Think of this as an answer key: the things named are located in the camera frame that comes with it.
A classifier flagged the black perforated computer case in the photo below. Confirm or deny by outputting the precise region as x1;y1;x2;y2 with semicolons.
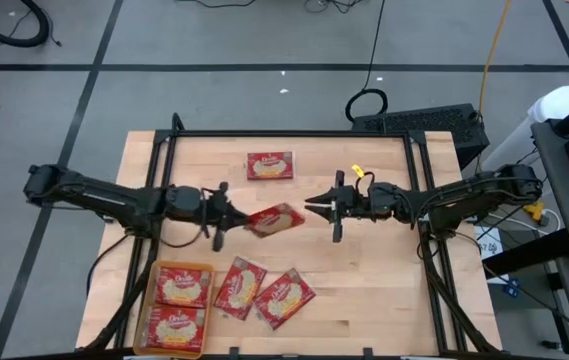
351;103;491;169

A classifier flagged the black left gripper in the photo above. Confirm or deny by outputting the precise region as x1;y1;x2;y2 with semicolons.
203;182;253;252

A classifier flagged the yellow hanging cable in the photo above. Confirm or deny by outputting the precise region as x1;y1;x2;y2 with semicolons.
476;0;514;119

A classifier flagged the black hanging cable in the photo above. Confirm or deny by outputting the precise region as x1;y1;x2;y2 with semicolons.
344;0;389;124

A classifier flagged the white cylinder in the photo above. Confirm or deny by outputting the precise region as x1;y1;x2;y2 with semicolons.
481;84;569;174

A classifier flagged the orange plastic basket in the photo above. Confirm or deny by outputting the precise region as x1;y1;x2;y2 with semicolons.
132;258;217;360

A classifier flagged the white paper sheet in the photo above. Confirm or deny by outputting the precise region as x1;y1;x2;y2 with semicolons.
473;227;504;261

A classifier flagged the red Orville Redenbacher popcorn bag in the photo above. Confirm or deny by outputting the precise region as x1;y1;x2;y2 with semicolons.
153;266;214;309
246;151;295;181
212;256;269;321
252;268;317;331
245;201;307;239
142;305;208;354

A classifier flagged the black vacuum hose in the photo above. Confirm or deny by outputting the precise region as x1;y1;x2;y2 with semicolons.
0;0;50;49

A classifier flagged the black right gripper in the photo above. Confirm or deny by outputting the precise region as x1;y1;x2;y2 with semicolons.
304;170;371;244

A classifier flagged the yellow plug connector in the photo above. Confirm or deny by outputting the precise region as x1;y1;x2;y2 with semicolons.
522;201;548;226

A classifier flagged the black aluminium table frame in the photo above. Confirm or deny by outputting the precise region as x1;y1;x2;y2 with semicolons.
76;113;503;359

